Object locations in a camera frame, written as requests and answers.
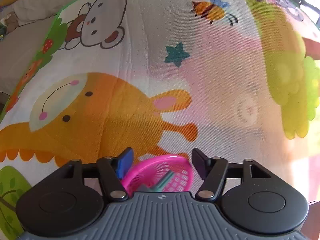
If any pink plastic strainer scoop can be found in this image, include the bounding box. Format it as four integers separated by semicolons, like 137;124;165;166
121;155;193;195

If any teal plastic toy tool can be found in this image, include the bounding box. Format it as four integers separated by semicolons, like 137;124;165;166
138;171;174;192

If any beige covered sofa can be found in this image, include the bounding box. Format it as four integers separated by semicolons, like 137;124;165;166
1;0;74;104

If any colourful cartoon play mat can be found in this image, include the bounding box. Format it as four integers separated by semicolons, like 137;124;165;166
1;0;319;239

